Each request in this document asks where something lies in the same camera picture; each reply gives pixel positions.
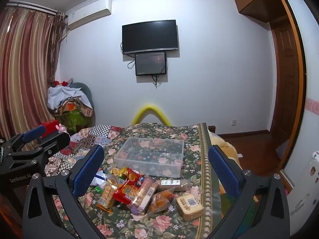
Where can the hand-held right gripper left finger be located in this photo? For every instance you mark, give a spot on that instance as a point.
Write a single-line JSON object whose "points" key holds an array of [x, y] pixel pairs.
{"points": [[87, 171]]}

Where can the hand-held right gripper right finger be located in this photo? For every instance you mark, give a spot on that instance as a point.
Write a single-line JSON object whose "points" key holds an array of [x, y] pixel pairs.
{"points": [[223, 171]]}

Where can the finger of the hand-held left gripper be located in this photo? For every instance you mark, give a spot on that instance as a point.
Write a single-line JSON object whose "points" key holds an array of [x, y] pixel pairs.
{"points": [[33, 133], [58, 140]]}

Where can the blue and white packet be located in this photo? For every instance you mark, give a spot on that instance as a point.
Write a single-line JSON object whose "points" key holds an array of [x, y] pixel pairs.
{"points": [[99, 178]]}

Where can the biscuit packet with orange trim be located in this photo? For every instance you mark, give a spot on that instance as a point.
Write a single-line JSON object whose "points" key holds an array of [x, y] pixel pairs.
{"points": [[107, 194]]}

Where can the brown roll with white label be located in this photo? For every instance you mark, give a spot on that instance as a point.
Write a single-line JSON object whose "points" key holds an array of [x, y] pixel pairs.
{"points": [[182, 184]]}

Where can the sliced bread packet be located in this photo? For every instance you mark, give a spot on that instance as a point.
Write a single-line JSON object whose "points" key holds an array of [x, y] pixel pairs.
{"points": [[189, 208]]}

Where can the cracker packet with purple trim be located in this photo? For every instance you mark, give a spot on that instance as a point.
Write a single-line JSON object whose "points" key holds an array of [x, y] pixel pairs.
{"points": [[143, 196]]}

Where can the clear plastic container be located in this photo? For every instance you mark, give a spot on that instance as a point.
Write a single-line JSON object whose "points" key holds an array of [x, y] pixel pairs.
{"points": [[149, 164]]}

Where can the clear bag of orange pastries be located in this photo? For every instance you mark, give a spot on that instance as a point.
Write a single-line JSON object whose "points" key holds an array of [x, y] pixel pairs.
{"points": [[160, 201]]}

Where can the pink toy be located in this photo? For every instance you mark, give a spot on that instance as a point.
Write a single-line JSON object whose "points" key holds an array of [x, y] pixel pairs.
{"points": [[61, 128]]}

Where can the red box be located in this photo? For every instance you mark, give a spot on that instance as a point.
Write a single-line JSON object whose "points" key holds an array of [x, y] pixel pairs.
{"points": [[49, 127]]}

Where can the green printed bag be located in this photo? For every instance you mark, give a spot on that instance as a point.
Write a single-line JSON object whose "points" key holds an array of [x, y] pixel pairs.
{"points": [[72, 122]]}

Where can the yellow fleece blanket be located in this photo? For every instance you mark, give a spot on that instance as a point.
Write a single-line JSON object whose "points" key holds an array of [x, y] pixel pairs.
{"points": [[224, 144]]}

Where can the patchwork quilt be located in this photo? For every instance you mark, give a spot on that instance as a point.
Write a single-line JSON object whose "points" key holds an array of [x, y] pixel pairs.
{"points": [[97, 134]]}

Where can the patterned cloth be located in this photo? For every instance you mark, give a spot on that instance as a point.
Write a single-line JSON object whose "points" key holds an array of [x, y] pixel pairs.
{"points": [[82, 108]]}

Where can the red snack packet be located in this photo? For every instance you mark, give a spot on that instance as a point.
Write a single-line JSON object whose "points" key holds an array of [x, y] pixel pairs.
{"points": [[125, 191]]}

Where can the pile of clothes on chair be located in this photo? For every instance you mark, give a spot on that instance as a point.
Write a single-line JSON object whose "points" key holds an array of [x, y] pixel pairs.
{"points": [[62, 94]]}

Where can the grey-green chair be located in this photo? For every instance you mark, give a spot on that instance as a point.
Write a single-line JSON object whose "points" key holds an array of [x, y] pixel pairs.
{"points": [[86, 89]]}

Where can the grey cloth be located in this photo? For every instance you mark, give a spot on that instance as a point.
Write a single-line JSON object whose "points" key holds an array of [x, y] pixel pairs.
{"points": [[282, 149]]}

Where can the striped curtain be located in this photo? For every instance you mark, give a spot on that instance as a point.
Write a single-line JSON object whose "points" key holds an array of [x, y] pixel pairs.
{"points": [[25, 67]]}

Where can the white appliance with stickers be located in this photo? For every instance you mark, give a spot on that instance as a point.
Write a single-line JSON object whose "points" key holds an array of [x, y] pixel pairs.
{"points": [[304, 191]]}

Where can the floral bedspread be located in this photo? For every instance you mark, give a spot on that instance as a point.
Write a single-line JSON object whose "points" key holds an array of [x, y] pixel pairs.
{"points": [[154, 229]]}

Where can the yellow foam tube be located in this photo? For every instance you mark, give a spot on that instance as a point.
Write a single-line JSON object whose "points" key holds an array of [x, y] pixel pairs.
{"points": [[147, 106]]}

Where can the wooden door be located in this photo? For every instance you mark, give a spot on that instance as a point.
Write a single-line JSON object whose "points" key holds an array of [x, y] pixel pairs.
{"points": [[285, 79]]}

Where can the small black monitor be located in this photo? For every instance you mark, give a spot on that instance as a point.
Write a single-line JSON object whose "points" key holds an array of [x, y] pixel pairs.
{"points": [[150, 63]]}

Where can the white air conditioner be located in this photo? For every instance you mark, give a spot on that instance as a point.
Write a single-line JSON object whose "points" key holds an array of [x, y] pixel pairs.
{"points": [[87, 13]]}

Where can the wardrobe sliding door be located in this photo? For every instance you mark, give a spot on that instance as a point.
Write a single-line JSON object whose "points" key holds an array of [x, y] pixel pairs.
{"points": [[311, 67]]}

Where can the wall-mounted black television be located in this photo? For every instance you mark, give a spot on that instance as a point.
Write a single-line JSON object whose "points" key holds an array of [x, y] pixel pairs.
{"points": [[149, 36]]}

